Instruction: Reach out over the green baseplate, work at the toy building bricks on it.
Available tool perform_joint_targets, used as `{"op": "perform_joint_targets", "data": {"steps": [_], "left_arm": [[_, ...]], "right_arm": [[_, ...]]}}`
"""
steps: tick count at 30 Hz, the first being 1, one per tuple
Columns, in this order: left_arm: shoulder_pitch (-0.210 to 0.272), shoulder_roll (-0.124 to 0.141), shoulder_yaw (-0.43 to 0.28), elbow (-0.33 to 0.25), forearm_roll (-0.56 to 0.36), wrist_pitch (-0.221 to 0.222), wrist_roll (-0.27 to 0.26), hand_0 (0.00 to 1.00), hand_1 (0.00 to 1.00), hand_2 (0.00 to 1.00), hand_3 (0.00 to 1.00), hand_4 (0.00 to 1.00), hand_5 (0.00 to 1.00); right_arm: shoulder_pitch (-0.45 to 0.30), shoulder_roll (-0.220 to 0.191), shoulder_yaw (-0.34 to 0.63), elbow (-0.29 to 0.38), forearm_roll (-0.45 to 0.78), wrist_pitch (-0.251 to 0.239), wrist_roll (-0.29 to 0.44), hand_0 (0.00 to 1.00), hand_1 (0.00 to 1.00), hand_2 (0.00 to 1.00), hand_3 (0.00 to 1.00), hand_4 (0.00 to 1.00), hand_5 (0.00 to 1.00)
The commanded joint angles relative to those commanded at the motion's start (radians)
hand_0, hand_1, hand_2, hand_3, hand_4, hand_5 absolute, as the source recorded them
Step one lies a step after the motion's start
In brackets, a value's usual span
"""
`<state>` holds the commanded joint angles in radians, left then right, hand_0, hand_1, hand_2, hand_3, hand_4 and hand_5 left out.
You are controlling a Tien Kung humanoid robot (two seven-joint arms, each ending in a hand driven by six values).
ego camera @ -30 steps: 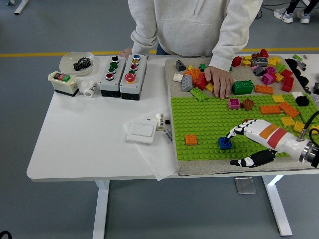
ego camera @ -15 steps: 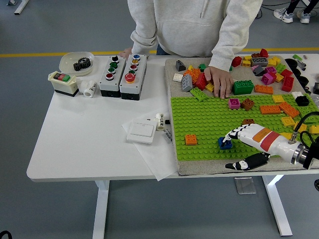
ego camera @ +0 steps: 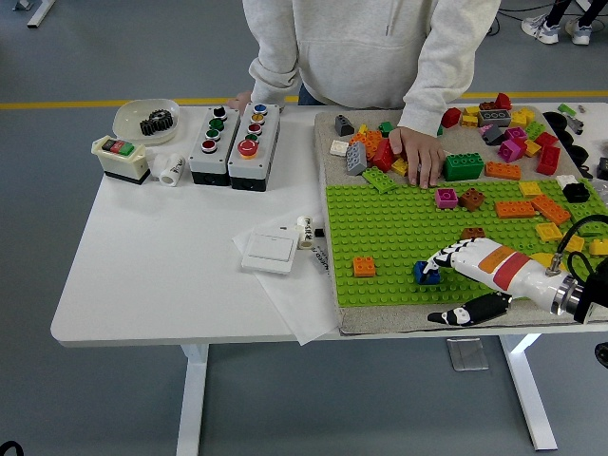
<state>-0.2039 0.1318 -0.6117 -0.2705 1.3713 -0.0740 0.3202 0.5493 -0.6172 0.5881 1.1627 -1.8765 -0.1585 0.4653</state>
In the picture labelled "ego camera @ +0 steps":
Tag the person's left hand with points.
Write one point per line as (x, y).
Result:
(420, 154)

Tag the person's right hand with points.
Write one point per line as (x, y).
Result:
(241, 101)

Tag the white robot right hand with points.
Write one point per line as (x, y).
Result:
(503, 271)

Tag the brown two-by-two brick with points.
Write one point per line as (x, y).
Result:
(471, 199)
(473, 233)

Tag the magenta two-by-two brick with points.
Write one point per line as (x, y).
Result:
(446, 198)

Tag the blue two-by-two brick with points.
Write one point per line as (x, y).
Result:
(418, 271)

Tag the green studded baseplate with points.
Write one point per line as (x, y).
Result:
(356, 223)

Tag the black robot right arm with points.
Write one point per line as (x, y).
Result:
(594, 294)

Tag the person's left forearm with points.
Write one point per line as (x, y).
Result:
(437, 95)

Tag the clear yellow brick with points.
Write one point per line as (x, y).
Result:
(399, 167)

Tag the large red brick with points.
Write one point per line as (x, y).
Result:
(382, 159)

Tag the small green brick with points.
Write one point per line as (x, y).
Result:
(385, 127)

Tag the yellow curved slope brick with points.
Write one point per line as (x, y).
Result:
(546, 259)

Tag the large tall green brick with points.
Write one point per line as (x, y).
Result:
(465, 168)

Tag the green two-by-four plate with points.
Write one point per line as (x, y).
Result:
(380, 180)

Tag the grey emergency-stop control box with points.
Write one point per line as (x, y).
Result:
(266, 142)

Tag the red two-by-two brick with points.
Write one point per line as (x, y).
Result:
(451, 117)
(546, 139)

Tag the orange brick cluster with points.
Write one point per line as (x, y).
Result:
(368, 140)

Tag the yellow two-by-two brick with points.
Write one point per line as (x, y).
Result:
(548, 231)
(598, 248)
(574, 243)

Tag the yellow small brick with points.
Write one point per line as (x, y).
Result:
(471, 110)
(532, 148)
(470, 120)

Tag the orange two-by-four brick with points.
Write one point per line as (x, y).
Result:
(551, 210)
(513, 209)
(502, 170)

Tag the tiny yellow brick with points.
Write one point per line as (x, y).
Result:
(362, 129)

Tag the light grey two-by-four brick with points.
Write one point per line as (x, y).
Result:
(356, 159)

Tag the small pink brick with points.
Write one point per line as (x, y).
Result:
(484, 129)

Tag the grey four-button control box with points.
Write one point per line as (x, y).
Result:
(205, 161)

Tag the white square tile brick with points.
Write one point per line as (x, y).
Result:
(340, 148)

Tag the grey brick with rings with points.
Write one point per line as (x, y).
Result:
(494, 118)

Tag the small brown brick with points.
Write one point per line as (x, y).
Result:
(487, 105)

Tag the dark grey slope brick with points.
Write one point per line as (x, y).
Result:
(343, 124)

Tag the yellow flat square plate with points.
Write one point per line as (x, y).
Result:
(529, 189)

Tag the black metal gear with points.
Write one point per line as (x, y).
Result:
(156, 124)

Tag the large magenta brick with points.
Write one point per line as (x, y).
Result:
(510, 151)

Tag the metal floor plate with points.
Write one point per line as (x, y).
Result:
(467, 354)

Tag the red slope brick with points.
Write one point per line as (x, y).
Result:
(503, 102)

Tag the white pipe tee fitting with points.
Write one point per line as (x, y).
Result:
(171, 172)

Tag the long green plate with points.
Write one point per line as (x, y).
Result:
(586, 214)

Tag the black brick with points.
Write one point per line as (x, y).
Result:
(575, 191)

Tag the yellow brick pile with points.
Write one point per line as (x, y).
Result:
(522, 116)

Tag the small white brick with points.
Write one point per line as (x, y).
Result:
(565, 180)

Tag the white plastic dish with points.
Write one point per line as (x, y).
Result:
(128, 119)

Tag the lime green brick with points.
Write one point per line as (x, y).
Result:
(536, 129)

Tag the red two-by-four brick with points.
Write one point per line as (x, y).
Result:
(550, 160)

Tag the person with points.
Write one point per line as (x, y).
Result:
(361, 47)
(541, 28)

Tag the white table leg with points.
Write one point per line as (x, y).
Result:
(526, 394)
(192, 404)

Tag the orange two-by-two brick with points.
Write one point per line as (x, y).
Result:
(364, 267)

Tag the clear plastic bag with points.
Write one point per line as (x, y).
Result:
(602, 190)

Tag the small black part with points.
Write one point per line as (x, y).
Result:
(586, 169)

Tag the grey-brown mat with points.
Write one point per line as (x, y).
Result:
(380, 318)

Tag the small black box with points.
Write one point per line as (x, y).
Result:
(603, 168)

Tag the white printed label strip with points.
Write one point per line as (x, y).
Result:
(322, 259)

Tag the small green piece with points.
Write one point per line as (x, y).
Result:
(566, 109)

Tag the grey metal part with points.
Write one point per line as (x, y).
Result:
(575, 122)

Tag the white paper sheet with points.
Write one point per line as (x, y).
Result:
(299, 309)

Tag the white desk foot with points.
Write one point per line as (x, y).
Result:
(38, 14)

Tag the cream red-green switch box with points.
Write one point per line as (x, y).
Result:
(124, 166)

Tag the white wall switch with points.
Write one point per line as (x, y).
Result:
(268, 252)

